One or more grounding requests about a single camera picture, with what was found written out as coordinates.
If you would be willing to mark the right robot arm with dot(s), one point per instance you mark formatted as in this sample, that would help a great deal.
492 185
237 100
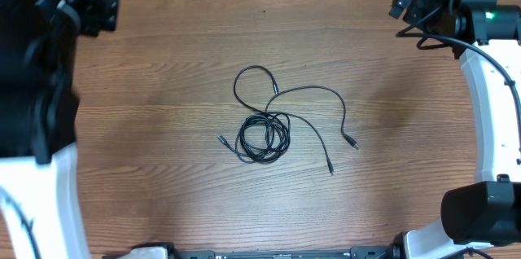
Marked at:
485 37

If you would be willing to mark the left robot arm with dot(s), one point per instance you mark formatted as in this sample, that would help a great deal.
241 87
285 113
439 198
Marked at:
39 155

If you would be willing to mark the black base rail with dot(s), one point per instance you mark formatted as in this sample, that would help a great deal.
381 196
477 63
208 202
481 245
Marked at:
358 252

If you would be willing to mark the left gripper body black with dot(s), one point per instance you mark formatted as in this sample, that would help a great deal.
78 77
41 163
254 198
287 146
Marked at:
94 15

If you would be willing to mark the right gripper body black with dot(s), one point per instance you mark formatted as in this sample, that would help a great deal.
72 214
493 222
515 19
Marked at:
422 12

